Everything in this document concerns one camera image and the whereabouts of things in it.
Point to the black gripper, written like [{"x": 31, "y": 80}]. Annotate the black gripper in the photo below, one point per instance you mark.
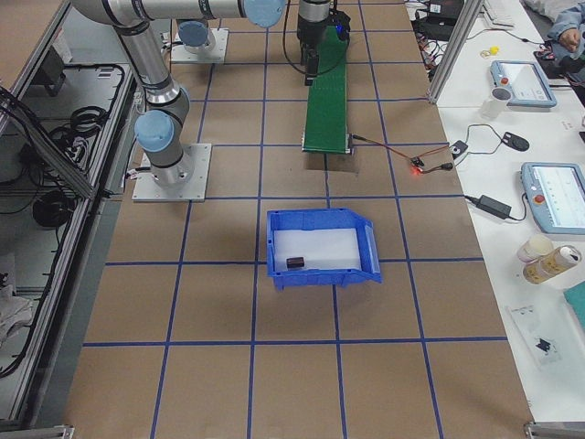
[{"x": 312, "y": 28}]

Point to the black cylindrical capacitor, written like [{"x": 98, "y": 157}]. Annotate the black cylindrical capacitor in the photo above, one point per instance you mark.
[{"x": 295, "y": 263}]

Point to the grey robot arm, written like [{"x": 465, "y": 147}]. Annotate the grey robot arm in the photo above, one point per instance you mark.
[
  {"x": 158, "y": 130},
  {"x": 196, "y": 35}
]

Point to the green conveyor belt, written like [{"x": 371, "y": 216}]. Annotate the green conveyor belt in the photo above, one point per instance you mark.
[{"x": 325, "y": 128}]

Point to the small red-lit sensor board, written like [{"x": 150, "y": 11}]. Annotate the small red-lit sensor board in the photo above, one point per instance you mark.
[{"x": 416, "y": 165}]

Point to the white cup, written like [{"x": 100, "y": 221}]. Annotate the white cup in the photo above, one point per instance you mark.
[{"x": 495, "y": 103}]

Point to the blue plastic bin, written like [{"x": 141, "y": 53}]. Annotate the blue plastic bin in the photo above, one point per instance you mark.
[{"x": 338, "y": 246}]

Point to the black computer mouse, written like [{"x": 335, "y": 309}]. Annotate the black computer mouse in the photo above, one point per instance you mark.
[{"x": 515, "y": 142}]

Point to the upper teach pendant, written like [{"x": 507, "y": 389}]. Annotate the upper teach pendant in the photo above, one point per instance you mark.
[{"x": 526, "y": 82}]

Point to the teach pendant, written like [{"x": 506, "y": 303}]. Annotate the teach pendant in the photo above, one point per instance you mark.
[
  {"x": 555, "y": 195},
  {"x": 526, "y": 82}
]

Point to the black power adapter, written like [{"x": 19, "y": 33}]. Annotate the black power adapter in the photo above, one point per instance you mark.
[{"x": 493, "y": 207}]

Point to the lower teach pendant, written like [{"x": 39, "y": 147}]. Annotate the lower teach pendant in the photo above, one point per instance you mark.
[{"x": 555, "y": 195}]

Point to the paper cup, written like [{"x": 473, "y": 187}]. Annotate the paper cup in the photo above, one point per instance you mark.
[{"x": 536, "y": 246}]

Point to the beverage can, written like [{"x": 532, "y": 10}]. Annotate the beverage can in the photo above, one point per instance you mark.
[{"x": 552, "y": 264}]

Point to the clear plastic bag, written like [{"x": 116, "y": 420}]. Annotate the clear plastic bag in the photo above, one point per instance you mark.
[{"x": 551, "y": 332}]

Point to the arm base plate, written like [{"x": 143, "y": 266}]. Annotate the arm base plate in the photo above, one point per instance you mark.
[
  {"x": 213, "y": 52},
  {"x": 185, "y": 181}
]

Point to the aluminium frame post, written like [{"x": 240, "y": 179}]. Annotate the aluminium frame post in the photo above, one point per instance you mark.
[{"x": 462, "y": 28}]

